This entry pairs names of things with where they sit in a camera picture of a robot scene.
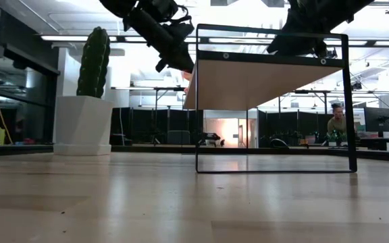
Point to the long ceiling light strip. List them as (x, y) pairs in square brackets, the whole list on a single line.
[(73, 38)]

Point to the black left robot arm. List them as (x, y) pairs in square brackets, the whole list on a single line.
[(123, 6)]

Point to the black aluminium table frame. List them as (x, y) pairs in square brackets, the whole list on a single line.
[(147, 148)]

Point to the black round object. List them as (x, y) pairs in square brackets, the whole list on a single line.
[(279, 143)]

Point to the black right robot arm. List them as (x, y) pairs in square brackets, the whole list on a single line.
[(333, 10)]

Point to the black metal station frame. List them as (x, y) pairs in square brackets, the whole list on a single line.
[(316, 91), (140, 88)]

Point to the black desktop monitor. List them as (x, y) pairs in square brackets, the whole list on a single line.
[(377, 119)]

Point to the person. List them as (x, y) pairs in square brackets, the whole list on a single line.
[(337, 125)]

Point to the yellow-green bag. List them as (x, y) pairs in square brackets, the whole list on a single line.
[(0, 136)]

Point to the black partition panel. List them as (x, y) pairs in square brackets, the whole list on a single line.
[(140, 125), (282, 121)]

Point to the grey box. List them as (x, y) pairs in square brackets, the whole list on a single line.
[(178, 137)]

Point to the green cactus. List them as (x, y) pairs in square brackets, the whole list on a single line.
[(93, 64)]

